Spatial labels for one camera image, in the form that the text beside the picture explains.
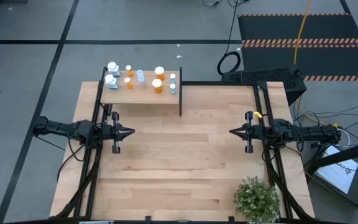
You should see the wooden shelf black frame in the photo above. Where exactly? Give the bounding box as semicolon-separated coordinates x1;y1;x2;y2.
95;66;183;118

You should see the large orange pill bottle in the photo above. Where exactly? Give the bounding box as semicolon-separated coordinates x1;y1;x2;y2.
154;66;166;81

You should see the white medicine bottle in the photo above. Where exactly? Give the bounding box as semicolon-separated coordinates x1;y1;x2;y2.
104;73;120;90
106;61;121;78

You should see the hazard-striped black floor mat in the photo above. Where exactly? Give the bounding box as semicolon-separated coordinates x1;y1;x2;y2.
236;12;358;83

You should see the yellow power cable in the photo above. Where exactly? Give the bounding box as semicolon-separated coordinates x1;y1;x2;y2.
296;95;338;127

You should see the medium orange pill bottle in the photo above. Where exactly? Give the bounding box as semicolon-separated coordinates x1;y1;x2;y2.
152;78;163;94

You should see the black stand crossbar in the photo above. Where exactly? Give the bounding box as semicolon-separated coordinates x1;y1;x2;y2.
306;139;358;218

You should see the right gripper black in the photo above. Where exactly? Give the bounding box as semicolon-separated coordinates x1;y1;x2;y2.
228;110;269;154

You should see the yellow hanging cable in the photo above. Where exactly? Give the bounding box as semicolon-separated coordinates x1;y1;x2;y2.
293;0;314;65

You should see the black looped cable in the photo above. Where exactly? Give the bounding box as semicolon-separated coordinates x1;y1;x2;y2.
56;136;85;182

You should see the black mesh computer tower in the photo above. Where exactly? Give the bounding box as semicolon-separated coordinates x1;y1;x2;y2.
221;66;308;98

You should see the potted green plant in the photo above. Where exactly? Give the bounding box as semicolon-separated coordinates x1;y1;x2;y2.
232;175;282;223

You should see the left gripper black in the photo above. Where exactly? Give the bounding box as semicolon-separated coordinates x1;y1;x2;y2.
99;111;136;155

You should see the white paper sheet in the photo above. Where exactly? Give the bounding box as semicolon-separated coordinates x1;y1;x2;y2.
315;144;358;195

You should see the black hanging cable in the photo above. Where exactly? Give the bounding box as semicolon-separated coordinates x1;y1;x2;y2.
216;0;242;76

